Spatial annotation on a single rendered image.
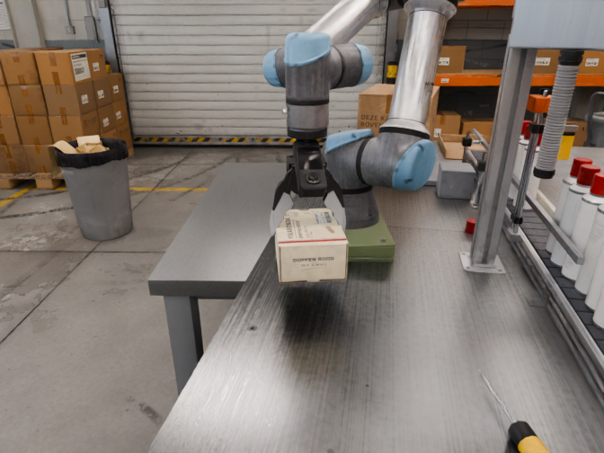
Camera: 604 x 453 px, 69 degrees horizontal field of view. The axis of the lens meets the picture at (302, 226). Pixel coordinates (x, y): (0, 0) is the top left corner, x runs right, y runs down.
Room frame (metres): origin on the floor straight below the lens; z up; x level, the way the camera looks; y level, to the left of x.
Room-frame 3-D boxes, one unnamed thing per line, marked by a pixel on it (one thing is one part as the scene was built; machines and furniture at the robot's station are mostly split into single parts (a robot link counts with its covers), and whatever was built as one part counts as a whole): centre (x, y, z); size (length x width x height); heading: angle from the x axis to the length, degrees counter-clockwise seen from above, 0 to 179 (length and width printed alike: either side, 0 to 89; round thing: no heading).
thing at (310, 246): (0.76, -0.01, 0.94); 0.16 x 0.12 x 0.07; 6
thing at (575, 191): (0.79, -0.53, 0.98); 0.05 x 0.05 x 0.20
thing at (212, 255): (1.25, -0.13, 0.81); 0.90 x 0.90 x 0.04; 89
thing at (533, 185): (1.10, -0.59, 0.98); 0.05 x 0.05 x 0.20
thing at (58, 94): (4.32, 2.30, 0.57); 1.20 x 0.85 x 1.14; 1
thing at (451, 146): (1.88, -0.74, 0.85); 0.30 x 0.26 x 0.04; 170
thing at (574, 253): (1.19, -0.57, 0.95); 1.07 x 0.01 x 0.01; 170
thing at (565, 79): (0.75, -0.43, 1.18); 0.04 x 0.04 x 0.21
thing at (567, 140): (0.90, -0.54, 1.09); 0.03 x 0.01 x 0.06; 80
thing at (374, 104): (1.62, -0.35, 0.99); 0.30 x 0.24 x 0.27; 160
